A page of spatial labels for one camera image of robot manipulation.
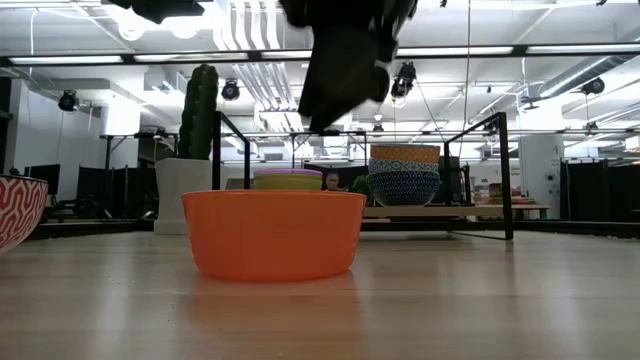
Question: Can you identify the black overhead crossbar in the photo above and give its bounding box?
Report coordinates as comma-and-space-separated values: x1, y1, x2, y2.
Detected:
0, 43, 640, 67

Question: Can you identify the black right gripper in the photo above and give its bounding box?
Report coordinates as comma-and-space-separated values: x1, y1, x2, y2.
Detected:
279, 0, 419, 134

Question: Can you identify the orange plastic bowl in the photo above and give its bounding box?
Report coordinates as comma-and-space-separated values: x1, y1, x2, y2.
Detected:
180, 188, 368, 284

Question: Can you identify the black aluminium table frame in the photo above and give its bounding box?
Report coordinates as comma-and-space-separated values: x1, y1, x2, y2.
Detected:
27, 218, 640, 241

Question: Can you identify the person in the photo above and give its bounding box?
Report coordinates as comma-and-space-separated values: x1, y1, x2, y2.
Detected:
323, 171, 346, 193

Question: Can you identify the black room divider panel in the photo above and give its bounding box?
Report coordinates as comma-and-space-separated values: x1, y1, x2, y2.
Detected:
559, 158, 640, 221

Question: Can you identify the striped-inside red-outside ceramic bowl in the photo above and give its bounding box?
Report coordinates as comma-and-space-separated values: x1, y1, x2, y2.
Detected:
0, 174, 50, 255

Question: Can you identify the dark blue patterned ceramic bowl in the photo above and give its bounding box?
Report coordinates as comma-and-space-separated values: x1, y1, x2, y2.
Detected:
368, 170, 442, 208

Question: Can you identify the black background monitor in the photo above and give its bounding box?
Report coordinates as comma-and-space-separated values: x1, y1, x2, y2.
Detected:
24, 163, 61, 196

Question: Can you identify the purple plastic bowl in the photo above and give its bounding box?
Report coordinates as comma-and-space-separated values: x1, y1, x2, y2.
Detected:
253, 167, 324, 177

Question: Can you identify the blue-inside orange-outside ceramic bowl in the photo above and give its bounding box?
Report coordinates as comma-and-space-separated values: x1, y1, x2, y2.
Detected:
370, 144, 442, 165

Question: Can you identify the silver ventilation duct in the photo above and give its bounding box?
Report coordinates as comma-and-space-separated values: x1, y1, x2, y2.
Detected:
539, 54, 640, 99

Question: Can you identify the orange-inside teal-outside ceramic bowl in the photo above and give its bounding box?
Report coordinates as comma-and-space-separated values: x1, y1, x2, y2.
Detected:
368, 158, 441, 175

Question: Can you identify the green column cactus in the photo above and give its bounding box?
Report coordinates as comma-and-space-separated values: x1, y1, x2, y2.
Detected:
177, 63, 220, 161

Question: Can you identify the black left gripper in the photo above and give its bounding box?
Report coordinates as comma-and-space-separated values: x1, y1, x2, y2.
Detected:
107, 0, 206, 25

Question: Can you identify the small green background plant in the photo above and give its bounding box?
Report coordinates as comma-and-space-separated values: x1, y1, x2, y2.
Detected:
352, 174, 374, 206

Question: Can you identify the black-framed wooden shelf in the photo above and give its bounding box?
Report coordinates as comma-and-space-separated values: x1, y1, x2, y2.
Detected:
211, 110, 515, 242

